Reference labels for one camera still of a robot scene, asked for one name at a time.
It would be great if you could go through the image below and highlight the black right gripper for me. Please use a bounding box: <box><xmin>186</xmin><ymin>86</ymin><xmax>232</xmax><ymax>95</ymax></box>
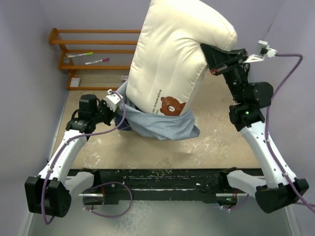
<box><xmin>203</xmin><ymin>41</ymin><xmax>251</xmax><ymax>103</ymax></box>

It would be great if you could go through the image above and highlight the blue pillowcase with yellow drawings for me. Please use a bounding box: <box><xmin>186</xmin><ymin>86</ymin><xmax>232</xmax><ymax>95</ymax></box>
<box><xmin>114</xmin><ymin>82</ymin><xmax>200</xmax><ymax>141</ymax></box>

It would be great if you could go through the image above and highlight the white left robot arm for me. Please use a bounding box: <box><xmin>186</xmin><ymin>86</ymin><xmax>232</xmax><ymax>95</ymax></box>
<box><xmin>25</xmin><ymin>90</ymin><xmax>124</xmax><ymax>225</ymax></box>

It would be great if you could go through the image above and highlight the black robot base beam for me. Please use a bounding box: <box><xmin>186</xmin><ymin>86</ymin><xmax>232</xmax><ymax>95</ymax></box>
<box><xmin>66</xmin><ymin>168</ymin><xmax>249</xmax><ymax>205</ymax></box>

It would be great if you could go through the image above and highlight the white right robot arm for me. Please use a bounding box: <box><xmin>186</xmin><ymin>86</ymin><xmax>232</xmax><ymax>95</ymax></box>
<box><xmin>201</xmin><ymin>41</ymin><xmax>314</xmax><ymax>213</ymax></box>

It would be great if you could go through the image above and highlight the small white box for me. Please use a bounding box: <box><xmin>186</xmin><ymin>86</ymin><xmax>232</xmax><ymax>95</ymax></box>
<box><xmin>69</xmin><ymin>77</ymin><xmax>81</xmax><ymax>88</ymax></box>

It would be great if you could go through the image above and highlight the pink capped marker pen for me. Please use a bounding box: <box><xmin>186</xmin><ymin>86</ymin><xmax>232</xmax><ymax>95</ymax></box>
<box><xmin>85</xmin><ymin>58</ymin><xmax>110</xmax><ymax>65</ymax></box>

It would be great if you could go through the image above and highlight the green capped marker pen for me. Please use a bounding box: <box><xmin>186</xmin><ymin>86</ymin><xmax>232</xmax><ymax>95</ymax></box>
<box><xmin>66</xmin><ymin>52</ymin><xmax>94</xmax><ymax>58</ymax></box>

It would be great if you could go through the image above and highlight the orange wooden shelf rack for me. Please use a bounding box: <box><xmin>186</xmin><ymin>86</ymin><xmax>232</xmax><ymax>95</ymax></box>
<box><xmin>48</xmin><ymin>28</ymin><xmax>141</xmax><ymax>90</ymax></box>

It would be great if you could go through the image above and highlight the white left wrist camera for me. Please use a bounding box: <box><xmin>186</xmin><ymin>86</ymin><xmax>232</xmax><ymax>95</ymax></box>
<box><xmin>104</xmin><ymin>89</ymin><xmax>122</xmax><ymax>112</ymax></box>

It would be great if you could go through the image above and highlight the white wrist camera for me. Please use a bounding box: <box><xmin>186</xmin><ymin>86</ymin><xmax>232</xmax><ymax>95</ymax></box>
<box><xmin>104</xmin><ymin>89</ymin><xmax>122</xmax><ymax>112</ymax></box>
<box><xmin>244</xmin><ymin>40</ymin><xmax>277</xmax><ymax>63</ymax></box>

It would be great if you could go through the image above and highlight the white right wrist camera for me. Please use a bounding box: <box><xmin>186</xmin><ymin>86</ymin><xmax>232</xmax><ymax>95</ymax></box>
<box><xmin>244</xmin><ymin>40</ymin><xmax>277</xmax><ymax>63</ymax></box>

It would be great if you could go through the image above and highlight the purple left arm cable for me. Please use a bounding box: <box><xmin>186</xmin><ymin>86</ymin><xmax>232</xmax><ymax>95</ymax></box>
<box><xmin>40</xmin><ymin>90</ymin><xmax>127</xmax><ymax>226</ymax></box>

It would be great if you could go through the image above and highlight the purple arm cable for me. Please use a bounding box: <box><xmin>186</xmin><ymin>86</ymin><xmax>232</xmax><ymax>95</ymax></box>
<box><xmin>264</xmin><ymin>53</ymin><xmax>315</xmax><ymax>213</ymax></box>
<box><xmin>40</xmin><ymin>90</ymin><xmax>127</xmax><ymax>226</ymax></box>

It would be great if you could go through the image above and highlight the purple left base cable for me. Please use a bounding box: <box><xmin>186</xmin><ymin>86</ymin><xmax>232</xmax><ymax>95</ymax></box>
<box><xmin>82</xmin><ymin>181</ymin><xmax>133</xmax><ymax>218</ymax></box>

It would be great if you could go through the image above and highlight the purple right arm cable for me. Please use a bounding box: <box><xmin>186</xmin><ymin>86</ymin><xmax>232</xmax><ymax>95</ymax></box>
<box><xmin>264</xmin><ymin>53</ymin><xmax>315</xmax><ymax>213</ymax></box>

